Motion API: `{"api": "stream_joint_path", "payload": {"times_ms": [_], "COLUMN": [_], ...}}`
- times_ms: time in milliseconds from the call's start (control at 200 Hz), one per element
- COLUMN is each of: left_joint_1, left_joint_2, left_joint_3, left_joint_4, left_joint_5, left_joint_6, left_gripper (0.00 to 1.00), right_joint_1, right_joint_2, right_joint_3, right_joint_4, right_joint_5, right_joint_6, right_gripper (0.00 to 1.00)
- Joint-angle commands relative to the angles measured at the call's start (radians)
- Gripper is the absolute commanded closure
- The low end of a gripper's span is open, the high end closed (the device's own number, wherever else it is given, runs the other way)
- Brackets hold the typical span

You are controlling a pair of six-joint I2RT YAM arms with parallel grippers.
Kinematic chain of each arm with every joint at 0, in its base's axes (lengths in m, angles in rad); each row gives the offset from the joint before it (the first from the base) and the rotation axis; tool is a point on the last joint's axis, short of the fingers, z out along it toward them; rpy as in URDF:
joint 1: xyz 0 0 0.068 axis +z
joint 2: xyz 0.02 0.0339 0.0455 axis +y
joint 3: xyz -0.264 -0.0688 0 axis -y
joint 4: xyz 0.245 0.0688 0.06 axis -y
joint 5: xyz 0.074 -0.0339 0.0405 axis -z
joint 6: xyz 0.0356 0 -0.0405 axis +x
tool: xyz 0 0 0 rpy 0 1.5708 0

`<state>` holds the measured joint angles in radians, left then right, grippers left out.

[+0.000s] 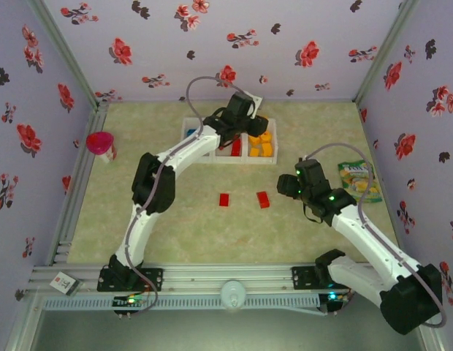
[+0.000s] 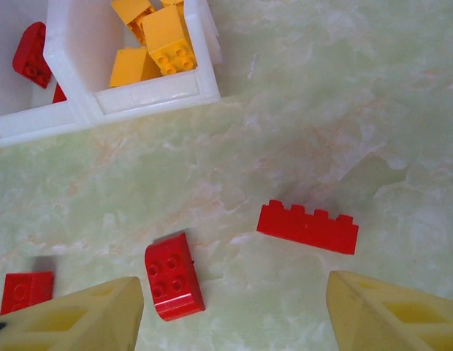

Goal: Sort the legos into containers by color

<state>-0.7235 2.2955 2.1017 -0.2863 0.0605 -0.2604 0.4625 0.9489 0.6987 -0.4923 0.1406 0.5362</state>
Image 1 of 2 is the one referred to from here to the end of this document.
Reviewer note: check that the red lego brick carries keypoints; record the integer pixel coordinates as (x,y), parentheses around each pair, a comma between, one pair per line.
(224,200)
(236,147)
(263,199)

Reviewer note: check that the blue lego brick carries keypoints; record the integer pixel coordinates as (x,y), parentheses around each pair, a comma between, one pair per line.
(191,132)

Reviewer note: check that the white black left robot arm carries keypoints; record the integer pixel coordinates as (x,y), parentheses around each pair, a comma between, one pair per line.
(190,148)

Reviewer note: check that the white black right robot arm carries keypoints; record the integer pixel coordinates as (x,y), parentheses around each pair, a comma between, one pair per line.
(365,241)

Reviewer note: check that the green snack bag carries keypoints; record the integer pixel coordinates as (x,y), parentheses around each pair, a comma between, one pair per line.
(352,183)

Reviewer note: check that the white round knob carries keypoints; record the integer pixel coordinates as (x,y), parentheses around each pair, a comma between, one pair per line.
(232,293)

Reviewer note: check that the pink lidded paper cup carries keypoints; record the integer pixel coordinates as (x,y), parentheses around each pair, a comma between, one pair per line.
(99,143)

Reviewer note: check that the white card with red logo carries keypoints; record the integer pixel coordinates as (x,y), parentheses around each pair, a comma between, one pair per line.
(64,282)

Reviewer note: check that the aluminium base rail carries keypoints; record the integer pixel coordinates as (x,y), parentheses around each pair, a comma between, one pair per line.
(226,274)

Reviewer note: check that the aluminium side rail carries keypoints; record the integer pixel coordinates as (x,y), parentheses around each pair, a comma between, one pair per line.
(98,117)

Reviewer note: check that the aluminium corner post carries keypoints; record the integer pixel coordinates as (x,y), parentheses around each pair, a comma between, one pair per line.
(383,55)
(67,55)

